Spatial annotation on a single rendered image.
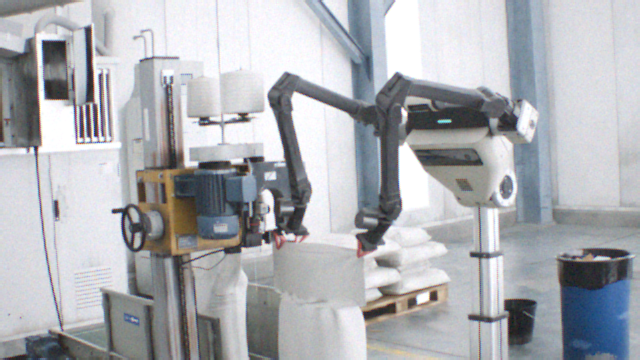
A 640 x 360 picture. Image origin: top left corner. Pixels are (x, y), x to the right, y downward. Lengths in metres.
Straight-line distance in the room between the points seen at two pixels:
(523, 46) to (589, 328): 7.35
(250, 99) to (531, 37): 8.81
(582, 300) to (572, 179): 6.87
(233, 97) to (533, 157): 8.93
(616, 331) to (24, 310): 3.83
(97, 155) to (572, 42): 7.52
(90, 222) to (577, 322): 3.37
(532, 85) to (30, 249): 7.88
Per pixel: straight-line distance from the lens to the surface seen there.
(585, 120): 11.36
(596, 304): 4.72
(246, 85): 2.88
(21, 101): 5.42
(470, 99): 2.61
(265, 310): 3.79
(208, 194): 2.80
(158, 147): 2.95
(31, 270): 5.63
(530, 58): 11.55
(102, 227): 5.82
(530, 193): 11.60
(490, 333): 3.16
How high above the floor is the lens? 1.43
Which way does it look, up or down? 3 degrees down
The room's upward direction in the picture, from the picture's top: 3 degrees counter-clockwise
